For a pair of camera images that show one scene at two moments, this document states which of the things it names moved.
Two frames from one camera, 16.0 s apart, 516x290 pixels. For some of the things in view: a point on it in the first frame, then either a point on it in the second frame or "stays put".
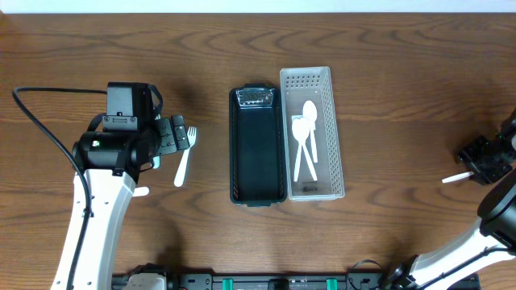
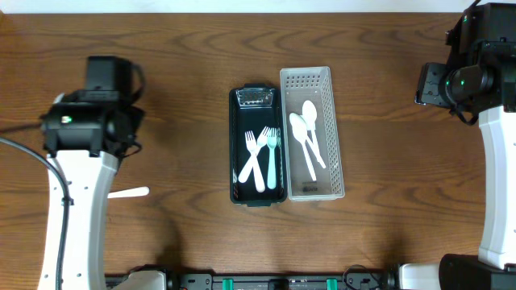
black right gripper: [477, 159] -> [428, 85]
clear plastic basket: [297, 86] stays put
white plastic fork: [192, 134] -> [261, 141]
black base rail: [272, 280] stays put
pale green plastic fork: [156, 162] -> [272, 142]
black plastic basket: [257, 150] stays put
